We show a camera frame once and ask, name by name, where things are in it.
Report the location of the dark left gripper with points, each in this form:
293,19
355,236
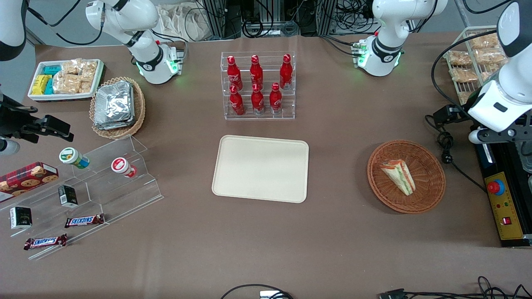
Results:
458,113

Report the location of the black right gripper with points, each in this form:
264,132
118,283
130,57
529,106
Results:
12,120

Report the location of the triangle sandwich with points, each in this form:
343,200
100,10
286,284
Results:
399,176

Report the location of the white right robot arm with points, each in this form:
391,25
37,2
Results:
124,16

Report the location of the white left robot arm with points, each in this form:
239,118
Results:
388,25

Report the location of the white rectangular snack tray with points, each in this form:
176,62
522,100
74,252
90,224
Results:
37,97

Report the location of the round brown wicker basket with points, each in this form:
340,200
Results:
428,182

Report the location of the oval wicker basket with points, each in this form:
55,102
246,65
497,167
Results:
139,108

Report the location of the beige plastic tray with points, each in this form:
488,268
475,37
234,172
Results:
259,168

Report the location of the clear-wrapped pastry pack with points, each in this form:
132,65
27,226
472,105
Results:
463,74
490,56
484,41
465,97
490,72
459,58

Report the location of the green-lid yogurt cup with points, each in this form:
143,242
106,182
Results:
72,158

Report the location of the teal snack pack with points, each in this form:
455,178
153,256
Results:
53,70
49,86

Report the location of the clear-wrapped rice crisp pack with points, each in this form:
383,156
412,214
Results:
86,87
71,66
89,70
66,84

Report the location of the yellow snack pack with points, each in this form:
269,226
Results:
40,85

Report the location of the silver foil pack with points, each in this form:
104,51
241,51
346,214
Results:
112,126
114,101

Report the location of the red plaid cookie box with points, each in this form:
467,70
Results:
27,180

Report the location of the small black box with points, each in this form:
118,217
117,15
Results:
67,196
20,218

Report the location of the red-lid yogurt cup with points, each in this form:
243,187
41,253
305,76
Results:
122,167

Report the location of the red emergency stop button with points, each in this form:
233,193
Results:
494,187

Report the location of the translucent grey plastic piece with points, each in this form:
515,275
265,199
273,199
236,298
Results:
526,158

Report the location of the clear acrylic stepped shelf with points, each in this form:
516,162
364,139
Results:
120,199

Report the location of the brown Snickers bar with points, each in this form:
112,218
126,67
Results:
84,221
45,241

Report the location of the black yellow control box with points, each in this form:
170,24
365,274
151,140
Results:
509,207

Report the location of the crumpled clear plastic bag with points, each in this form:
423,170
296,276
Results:
178,20

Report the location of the red cola bottle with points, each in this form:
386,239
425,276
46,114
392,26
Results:
237,104
275,99
286,72
234,74
256,72
257,101

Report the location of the clear acrylic bottle rack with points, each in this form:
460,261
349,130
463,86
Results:
266,118

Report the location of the small white device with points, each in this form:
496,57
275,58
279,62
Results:
269,295

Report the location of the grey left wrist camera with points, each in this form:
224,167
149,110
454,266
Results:
480,136

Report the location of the red rocker switch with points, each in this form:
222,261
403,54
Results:
506,221

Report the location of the aluminium frame profile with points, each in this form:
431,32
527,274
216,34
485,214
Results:
214,18
327,16

